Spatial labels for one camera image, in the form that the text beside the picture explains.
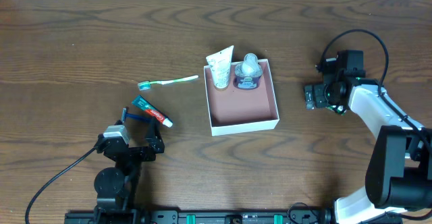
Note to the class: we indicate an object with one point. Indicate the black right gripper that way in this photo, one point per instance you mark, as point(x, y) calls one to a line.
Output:
point(312, 96)

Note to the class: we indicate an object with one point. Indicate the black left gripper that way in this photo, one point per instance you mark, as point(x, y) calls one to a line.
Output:
point(133, 150)

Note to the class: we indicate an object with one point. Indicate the white lotion tube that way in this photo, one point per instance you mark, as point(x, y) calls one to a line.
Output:
point(220, 67)

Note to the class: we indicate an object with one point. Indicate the white green labelled packet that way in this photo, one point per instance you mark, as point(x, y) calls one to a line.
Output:
point(340, 110)

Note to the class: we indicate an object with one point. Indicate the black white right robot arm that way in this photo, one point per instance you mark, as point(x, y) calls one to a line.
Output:
point(398, 178)

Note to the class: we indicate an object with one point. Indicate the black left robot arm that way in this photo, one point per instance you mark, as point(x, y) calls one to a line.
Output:
point(116, 186)

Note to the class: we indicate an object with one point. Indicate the blue disposable razor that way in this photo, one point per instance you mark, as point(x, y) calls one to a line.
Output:
point(126, 115)

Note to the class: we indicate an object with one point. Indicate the red green toothpaste tube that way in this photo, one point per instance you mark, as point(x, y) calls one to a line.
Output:
point(148, 108)

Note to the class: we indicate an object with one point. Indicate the green white toothbrush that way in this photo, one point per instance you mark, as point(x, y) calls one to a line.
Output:
point(146, 85)

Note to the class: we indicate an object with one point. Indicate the white box with pink interior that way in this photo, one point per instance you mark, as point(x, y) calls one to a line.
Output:
point(233, 110)

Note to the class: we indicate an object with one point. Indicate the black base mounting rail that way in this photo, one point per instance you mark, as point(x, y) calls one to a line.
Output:
point(296, 215)

